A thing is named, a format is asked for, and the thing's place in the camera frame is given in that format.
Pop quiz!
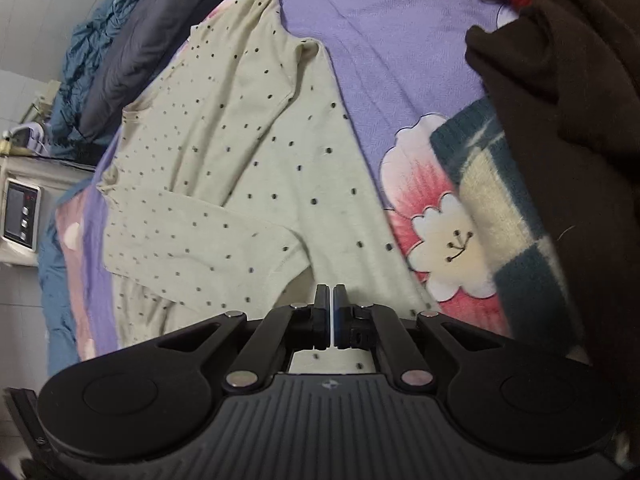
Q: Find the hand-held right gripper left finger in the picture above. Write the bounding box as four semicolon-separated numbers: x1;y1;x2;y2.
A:
80;284;332;394

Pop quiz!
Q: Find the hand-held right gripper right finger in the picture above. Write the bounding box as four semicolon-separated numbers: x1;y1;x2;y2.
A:
333;284;572;394

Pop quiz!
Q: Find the cream polka dot sweater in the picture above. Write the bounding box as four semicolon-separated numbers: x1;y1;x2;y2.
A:
96;0;442;377

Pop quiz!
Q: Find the blue and cream checkered blanket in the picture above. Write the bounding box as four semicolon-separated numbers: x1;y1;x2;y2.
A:
429;95;592;362

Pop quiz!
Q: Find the purple floral bedsheet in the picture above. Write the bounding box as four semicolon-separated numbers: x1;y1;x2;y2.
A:
54;0;518;361

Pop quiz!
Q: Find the blue bed sheet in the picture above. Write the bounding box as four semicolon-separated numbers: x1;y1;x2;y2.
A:
36;180;85;365

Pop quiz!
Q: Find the white cabinet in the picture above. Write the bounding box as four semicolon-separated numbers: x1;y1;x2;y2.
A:
0;152;99;267

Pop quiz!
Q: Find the dark brown garment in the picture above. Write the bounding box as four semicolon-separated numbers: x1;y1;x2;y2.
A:
464;0;640;413

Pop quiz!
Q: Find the white device with display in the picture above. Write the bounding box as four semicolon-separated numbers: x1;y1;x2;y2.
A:
2;177;44;254

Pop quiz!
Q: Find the dark grey duvet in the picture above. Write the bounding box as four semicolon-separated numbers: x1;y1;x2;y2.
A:
77;0;267;137

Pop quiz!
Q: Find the crumpled blue blanket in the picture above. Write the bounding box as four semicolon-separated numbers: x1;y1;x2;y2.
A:
49;0;170;150

